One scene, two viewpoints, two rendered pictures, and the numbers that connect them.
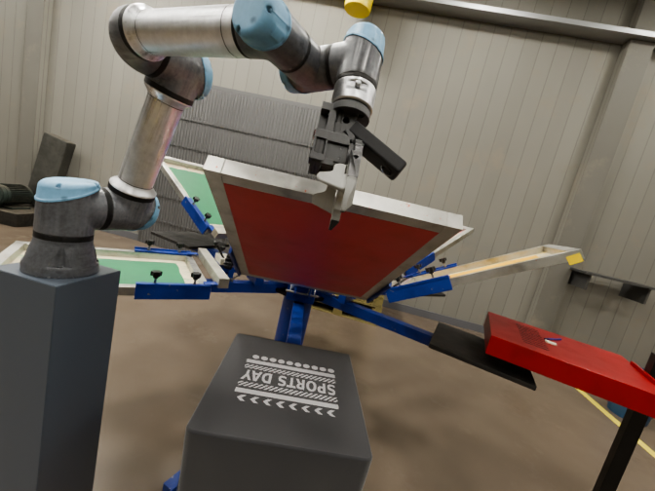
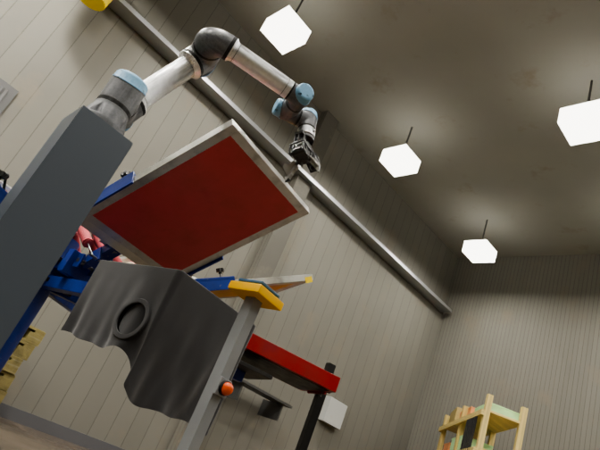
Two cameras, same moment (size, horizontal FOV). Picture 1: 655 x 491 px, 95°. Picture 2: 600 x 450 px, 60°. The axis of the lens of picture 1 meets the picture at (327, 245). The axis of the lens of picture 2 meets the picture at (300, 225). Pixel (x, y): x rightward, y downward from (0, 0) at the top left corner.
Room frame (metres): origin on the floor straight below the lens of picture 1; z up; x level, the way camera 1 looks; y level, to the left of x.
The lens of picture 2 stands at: (-0.83, 1.12, 0.50)
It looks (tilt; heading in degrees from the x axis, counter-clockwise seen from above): 25 degrees up; 318
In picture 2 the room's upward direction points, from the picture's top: 23 degrees clockwise
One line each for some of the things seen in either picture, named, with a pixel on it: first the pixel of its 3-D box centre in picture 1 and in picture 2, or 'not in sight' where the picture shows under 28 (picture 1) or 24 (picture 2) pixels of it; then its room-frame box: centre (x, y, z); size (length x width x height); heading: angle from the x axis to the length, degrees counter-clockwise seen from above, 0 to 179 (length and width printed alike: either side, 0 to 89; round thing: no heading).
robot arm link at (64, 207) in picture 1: (71, 205); (124, 93); (0.74, 0.64, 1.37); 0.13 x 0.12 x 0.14; 155
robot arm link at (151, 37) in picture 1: (184, 32); (255, 66); (0.60, 0.35, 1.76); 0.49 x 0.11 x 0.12; 65
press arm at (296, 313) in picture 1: (294, 329); (100, 292); (1.36, 0.06, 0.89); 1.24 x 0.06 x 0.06; 5
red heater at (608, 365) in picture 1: (557, 354); (279, 363); (1.37, -1.17, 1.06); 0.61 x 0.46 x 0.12; 65
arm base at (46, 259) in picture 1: (63, 249); (105, 119); (0.73, 0.65, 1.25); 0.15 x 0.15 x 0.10
